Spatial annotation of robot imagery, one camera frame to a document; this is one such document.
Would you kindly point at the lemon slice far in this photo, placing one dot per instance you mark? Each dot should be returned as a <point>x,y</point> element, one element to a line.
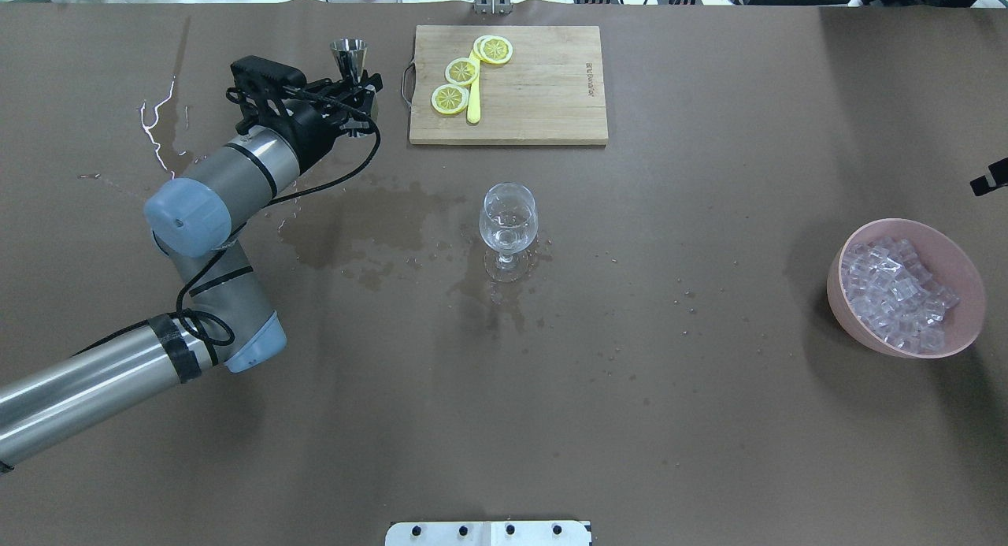
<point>493,49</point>

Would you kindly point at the lemon slice middle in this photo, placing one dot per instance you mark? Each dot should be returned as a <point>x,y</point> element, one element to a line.
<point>462,71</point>

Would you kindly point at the bamboo cutting board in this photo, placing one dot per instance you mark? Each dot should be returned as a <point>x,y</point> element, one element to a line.
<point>552,92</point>

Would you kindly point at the lemon slice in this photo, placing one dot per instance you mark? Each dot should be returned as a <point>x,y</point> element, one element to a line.
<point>450,99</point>
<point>493,49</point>
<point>462,71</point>

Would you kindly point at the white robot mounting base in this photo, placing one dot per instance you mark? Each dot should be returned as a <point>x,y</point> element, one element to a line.
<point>506,532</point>

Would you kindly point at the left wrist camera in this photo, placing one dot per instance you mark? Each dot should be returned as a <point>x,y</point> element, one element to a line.
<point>260,79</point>

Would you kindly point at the yellow plastic knife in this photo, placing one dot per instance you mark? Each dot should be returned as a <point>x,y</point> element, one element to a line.
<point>473,114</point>

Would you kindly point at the pink bowl of ice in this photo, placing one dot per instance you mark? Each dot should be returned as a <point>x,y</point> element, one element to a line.
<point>902,288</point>

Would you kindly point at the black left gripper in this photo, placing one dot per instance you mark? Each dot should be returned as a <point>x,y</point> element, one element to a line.
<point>313,129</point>

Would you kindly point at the lemon slice near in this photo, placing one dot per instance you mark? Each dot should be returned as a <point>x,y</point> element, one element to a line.
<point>450,99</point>

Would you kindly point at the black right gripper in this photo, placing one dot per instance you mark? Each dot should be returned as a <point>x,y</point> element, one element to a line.
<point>994,180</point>

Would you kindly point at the steel double jigger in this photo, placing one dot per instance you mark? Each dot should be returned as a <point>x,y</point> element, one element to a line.
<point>350,57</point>

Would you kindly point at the clear wine glass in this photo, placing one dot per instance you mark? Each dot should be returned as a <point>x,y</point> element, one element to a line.
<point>509,223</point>

